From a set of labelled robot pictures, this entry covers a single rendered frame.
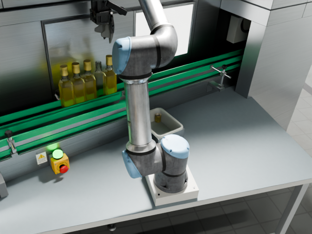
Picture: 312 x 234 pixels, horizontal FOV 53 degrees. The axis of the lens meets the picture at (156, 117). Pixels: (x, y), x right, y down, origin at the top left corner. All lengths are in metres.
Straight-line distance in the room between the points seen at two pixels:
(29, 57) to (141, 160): 0.76
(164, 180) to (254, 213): 1.23
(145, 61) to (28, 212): 0.78
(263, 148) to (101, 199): 0.89
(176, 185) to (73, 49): 0.82
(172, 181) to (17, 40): 0.92
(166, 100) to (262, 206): 1.13
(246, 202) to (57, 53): 1.69
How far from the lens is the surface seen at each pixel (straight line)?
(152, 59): 1.07
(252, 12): 2.04
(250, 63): 2.10
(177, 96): 1.93
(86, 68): 1.55
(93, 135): 1.58
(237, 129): 1.87
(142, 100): 1.11
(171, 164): 1.25
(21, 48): 1.59
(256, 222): 2.43
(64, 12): 1.58
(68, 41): 1.62
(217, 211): 2.40
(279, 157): 1.77
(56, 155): 1.49
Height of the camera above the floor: 1.83
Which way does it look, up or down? 35 degrees down
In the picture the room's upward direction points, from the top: 4 degrees clockwise
